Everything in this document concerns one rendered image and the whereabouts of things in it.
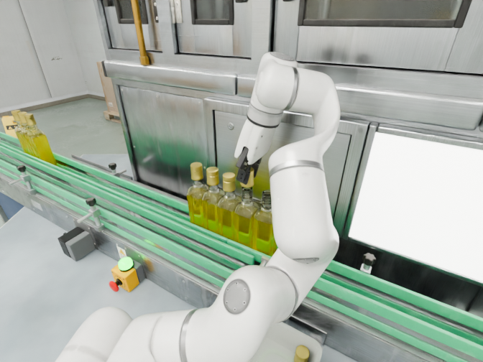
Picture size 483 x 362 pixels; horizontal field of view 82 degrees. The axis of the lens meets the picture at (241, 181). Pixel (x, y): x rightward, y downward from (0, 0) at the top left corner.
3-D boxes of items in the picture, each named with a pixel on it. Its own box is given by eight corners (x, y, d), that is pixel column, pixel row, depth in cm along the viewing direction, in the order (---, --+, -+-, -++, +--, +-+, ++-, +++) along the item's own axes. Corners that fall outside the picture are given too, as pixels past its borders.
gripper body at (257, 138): (261, 102, 66) (249, 142, 72) (238, 113, 58) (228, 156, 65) (289, 115, 63) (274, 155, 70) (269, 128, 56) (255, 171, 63)
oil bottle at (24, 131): (53, 166, 139) (31, 111, 125) (41, 172, 135) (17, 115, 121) (47, 164, 142) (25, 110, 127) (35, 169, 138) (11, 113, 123)
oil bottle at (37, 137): (59, 169, 137) (38, 113, 122) (47, 174, 133) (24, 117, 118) (53, 166, 139) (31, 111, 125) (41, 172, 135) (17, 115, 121)
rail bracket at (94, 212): (107, 230, 98) (97, 198, 92) (88, 242, 93) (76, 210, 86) (100, 225, 100) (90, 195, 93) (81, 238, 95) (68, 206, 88)
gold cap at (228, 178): (238, 187, 77) (238, 173, 75) (231, 193, 75) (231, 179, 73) (227, 184, 79) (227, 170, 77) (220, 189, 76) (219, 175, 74)
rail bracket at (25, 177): (39, 193, 119) (26, 166, 112) (19, 202, 113) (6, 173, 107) (34, 191, 121) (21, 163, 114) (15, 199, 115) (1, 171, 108)
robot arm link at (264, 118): (263, 94, 64) (260, 105, 66) (244, 103, 58) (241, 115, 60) (291, 107, 62) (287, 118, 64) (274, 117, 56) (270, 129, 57)
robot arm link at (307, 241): (215, 182, 44) (251, 205, 57) (214, 332, 36) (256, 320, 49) (320, 161, 38) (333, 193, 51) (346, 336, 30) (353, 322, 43)
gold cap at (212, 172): (221, 181, 80) (221, 168, 78) (215, 187, 77) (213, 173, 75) (211, 178, 82) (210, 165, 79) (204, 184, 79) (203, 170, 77)
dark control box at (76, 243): (96, 249, 107) (90, 233, 103) (76, 263, 102) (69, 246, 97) (83, 242, 111) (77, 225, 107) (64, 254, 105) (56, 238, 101)
